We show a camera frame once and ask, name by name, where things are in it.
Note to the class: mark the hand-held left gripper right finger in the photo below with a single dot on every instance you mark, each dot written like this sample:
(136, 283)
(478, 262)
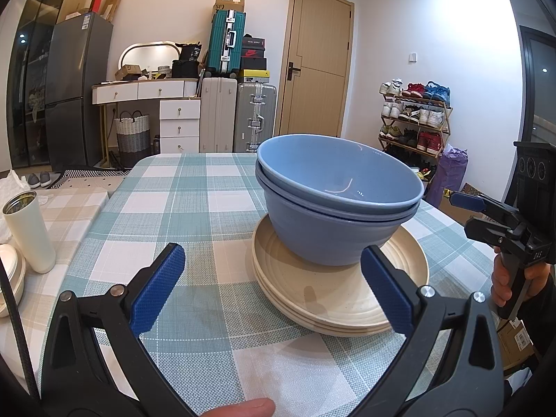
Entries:
(386, 286)

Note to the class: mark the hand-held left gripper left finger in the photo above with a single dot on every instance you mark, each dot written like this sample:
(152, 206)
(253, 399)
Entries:
(158, 286)

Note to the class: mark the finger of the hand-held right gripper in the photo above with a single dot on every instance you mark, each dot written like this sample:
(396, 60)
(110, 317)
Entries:
(467, 201)
(482, 229)

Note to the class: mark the blue bowl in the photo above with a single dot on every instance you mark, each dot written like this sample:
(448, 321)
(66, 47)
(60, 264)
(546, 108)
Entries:
(339, 213)
(312, 160)
(330, 243)

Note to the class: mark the person's right hand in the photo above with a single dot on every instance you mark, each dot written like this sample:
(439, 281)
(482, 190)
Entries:
(499, 282)

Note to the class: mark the person's left hand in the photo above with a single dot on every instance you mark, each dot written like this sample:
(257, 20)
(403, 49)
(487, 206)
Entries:
(243, 409)

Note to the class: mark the printed cardboard box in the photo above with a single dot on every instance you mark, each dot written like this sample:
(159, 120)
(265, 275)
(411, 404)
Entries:
(460, 208)

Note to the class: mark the purple bag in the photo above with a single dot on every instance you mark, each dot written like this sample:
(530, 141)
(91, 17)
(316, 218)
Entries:
(454, 165)

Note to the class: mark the dark glass door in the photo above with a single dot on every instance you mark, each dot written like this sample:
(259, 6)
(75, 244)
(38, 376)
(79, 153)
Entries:
(543, 95)

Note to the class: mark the pile of assorted sneakers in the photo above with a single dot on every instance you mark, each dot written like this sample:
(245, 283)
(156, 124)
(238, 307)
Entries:
(430, 117)

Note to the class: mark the shoe rack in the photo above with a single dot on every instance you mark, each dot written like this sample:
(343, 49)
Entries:
(417, 102)

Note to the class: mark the beige plaid tablecloth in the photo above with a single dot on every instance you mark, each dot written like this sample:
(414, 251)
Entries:
(74, 208)

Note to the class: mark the beige dotted mat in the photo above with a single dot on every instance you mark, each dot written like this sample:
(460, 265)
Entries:
(95, 186)

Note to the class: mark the labelled cardboard box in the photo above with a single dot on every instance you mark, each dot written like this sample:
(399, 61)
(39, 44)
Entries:
(514, 347)

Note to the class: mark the black white patterned rug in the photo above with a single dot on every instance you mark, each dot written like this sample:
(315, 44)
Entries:
(87, 173)

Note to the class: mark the white tumbler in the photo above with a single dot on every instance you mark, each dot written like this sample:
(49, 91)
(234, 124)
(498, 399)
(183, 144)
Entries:
(30, 234)

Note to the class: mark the dark bottle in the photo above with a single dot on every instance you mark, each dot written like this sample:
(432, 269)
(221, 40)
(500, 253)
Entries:
(156, 144)

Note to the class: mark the woven laundry basket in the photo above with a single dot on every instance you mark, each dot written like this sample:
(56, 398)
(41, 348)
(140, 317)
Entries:
(132, 143)

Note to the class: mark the white small plate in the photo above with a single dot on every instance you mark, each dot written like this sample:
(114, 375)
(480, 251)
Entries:
(11, 260)

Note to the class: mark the grey slipper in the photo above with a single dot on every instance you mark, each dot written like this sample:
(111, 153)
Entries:
(33, 181)
(45, 178)

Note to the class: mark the white dressing table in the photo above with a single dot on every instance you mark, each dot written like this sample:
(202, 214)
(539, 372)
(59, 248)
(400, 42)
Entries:
(178, 126)

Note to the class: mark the beige suitcase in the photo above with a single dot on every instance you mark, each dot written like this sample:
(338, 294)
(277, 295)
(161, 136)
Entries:
(217, 117)

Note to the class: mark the white plastic bag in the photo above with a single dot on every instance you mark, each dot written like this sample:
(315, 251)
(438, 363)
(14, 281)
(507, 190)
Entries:
(11, 184)

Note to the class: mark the wooden door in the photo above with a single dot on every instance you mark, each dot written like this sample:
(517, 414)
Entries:
(317, 95)

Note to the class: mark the silver suitcase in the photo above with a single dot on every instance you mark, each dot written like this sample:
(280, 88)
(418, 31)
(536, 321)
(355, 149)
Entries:
(256, 117)

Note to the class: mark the grey refrigerator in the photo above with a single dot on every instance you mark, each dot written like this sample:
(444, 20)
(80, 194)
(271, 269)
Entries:
(74, 95)

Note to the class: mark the open cardboard box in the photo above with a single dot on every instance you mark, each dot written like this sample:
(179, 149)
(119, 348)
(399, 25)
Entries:
(129, 72)

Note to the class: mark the black bag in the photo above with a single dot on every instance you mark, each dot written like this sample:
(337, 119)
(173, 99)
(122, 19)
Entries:
(184, 69)

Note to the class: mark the arched mirror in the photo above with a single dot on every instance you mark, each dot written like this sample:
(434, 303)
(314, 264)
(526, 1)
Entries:
(147, 58)

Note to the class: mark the yellow black shoe box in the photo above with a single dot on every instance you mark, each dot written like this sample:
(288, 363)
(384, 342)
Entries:
(254, 75)

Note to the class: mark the dark glass cabinet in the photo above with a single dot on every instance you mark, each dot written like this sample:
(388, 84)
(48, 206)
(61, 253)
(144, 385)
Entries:
(30, 74)

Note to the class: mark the teal suitcase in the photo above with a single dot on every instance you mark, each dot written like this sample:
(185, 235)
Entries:
(221, 43)

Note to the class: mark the black red shoe box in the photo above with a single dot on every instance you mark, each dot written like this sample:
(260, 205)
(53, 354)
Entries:
(253, 52)

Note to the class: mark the flat cardboard box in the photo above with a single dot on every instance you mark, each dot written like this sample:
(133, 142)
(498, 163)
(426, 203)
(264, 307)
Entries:
(114, 6)

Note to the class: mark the red flat box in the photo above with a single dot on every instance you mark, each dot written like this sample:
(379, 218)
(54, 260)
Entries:
(98, 2)

